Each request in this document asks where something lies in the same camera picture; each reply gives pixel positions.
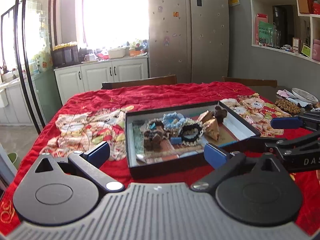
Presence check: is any dark brown pompom tie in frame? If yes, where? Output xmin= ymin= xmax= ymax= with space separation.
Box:
xmin=214 ymin=105 xmax=228 ymax=124

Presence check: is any black white-trim scrunchie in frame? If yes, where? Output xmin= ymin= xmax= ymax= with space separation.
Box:
xmin=179 ymin=121 xmax=204 ymax=146

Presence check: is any teal binder clip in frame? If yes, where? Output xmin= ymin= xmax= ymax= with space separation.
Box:
xmin=170 ymin=137 xmax=182 ymax=145

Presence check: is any blue knitted scrunchie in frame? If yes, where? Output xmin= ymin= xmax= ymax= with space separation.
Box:
xmin=162 ymin=112 xmax=187 ymax=132

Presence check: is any brown pompom hair tie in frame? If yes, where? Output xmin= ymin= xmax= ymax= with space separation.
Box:
xmin=143 ymin=129 xmax=165 ymax=152

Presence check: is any white plate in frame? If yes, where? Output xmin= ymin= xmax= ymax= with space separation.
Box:
xmin=291 ymin=88 xmax=319 ymax=105

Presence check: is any black shallow cardboard box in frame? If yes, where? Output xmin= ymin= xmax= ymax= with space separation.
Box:
xmin=125 ymin=101 xmax=260 ymax=178

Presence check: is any brown white-trim scrunchie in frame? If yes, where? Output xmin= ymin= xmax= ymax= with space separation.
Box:
xmin=147 ymin=119 xmax=164 ymax=131

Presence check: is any black binder clip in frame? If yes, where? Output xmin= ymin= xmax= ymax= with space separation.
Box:
xmin=148 ymin=131 xmax=158 ymax=139

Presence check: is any white kitchen cabinet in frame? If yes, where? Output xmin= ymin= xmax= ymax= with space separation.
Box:
xmin=54 ymin=55 xmax=149 ymax=104

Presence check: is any dark wooden chair back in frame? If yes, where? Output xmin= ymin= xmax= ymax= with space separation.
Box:
xmin=102 ymin=75 xmax=177 ymax=90

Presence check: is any black microwave oven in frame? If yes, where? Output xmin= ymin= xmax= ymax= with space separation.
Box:
xmin=51 ymin=45 xmax=80 ymax=68

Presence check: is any silver double-door refrigerator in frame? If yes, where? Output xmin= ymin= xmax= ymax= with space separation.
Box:
xmin=149 ymin=0 xmax=229 ymax=83

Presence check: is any white wall shelf unit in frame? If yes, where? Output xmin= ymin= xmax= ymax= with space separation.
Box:
xmin=251 ymin=0 xmax=319 ymax=63

